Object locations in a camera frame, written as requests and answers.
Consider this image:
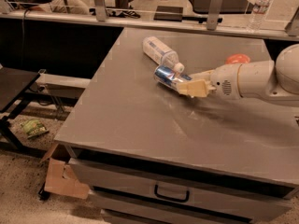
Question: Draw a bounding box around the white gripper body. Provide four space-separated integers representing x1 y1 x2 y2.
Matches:
210 63 241 100

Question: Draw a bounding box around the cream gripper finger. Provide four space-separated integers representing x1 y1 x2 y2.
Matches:
190 69 214 81
177 79 216 98

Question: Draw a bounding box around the red bull can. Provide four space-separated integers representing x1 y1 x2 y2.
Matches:
154 65 191 91

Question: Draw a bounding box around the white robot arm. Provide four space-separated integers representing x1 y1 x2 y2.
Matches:
177 44 299 107

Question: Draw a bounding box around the blue label plastic bottle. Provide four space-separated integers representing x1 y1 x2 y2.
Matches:
142 36 185 73

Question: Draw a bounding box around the clear water bottle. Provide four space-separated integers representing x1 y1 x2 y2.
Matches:
247 0 272 33

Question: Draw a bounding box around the red apple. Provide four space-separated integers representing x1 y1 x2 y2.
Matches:
225 53 250 64

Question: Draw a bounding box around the black floor mat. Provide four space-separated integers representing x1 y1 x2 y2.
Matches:
185 0 254 15

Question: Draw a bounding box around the grey top drawer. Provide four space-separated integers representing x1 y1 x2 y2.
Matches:
69 159 291 223

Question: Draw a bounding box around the grey drawer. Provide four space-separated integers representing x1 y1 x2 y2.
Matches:
89 190 246 224
69 159 291 223

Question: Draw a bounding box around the grey lower drawer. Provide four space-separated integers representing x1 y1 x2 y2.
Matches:
89 190 246 224

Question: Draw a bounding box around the cardboard box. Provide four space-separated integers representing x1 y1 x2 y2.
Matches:
41 144 90 200

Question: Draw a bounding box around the green snack bag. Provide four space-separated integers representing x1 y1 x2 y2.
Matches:
21 119 49 139

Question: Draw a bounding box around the black side table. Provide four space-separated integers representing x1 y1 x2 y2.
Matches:
0 67 39 150

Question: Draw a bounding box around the metal rail post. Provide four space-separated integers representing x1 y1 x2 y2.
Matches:
94 0 107 21
206 0 223 31

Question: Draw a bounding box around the black drawer handle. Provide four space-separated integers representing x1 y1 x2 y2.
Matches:
153 184 190 203

